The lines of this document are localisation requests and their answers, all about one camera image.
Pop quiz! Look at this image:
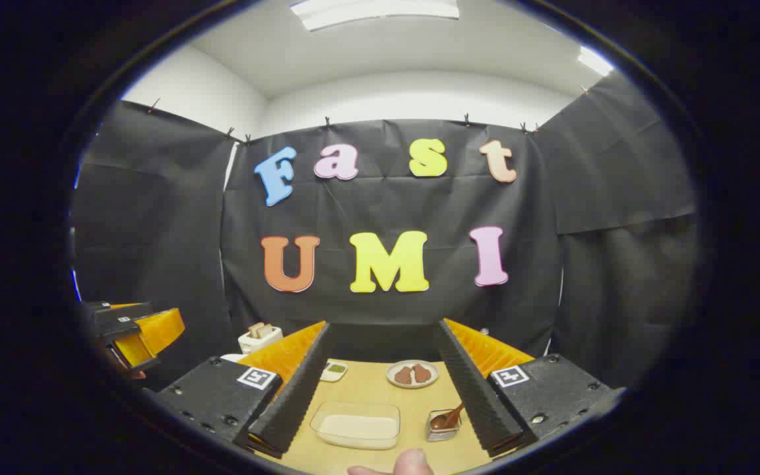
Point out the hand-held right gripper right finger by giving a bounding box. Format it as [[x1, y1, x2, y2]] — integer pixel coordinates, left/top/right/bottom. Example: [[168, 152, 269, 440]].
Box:
[[434, 318, 625, 459]]

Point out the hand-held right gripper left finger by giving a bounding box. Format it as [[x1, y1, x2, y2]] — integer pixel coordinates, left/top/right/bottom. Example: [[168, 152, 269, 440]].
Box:
[[156, 321, 338, 459]]

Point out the brown wooden spoon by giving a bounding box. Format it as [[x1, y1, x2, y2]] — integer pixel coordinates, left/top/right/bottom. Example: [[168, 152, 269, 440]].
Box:
[[429, 403, 465, 431]]

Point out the clear chopstick holder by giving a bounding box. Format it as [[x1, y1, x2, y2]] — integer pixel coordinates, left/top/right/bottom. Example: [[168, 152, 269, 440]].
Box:
[[426, 409, 462, 442]]

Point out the clear plastic rice box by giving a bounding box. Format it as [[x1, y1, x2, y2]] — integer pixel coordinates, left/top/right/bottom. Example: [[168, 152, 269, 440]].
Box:
[[309, 400, 401, 451]]

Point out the heap of white rice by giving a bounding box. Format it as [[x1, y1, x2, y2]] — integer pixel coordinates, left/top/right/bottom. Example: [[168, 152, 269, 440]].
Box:
[[317, 414, 399, 449]]

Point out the white toaster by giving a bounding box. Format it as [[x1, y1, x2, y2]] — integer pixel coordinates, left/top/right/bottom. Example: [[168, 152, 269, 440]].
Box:
[[238, 323, 284, 355]]

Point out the round white plate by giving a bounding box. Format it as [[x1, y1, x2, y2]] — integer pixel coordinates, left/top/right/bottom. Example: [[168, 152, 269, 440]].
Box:
[[386, 360, 439, 389]]

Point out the small ceiling light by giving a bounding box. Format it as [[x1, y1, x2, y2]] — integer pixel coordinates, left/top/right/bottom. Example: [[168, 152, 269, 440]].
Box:
[[577, 46, 615, 77]]

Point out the long ceiling light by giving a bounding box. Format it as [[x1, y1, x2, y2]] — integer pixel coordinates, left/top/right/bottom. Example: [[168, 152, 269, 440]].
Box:
[[290, 0, 460, 32]]

